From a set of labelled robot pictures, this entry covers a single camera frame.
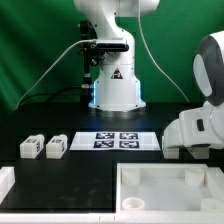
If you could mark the white square table top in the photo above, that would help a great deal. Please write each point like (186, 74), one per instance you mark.
(169, 194)

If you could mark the white obstacle block left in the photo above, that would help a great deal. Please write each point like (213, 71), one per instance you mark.
(7, 180)

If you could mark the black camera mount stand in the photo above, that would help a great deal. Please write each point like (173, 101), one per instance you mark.
(90, 58)

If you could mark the white sheet with tags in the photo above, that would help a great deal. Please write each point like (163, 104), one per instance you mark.
(104, 140)

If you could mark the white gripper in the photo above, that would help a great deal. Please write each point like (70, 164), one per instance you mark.
(200, 127)

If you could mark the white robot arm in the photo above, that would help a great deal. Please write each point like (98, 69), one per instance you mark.
(117, 89)

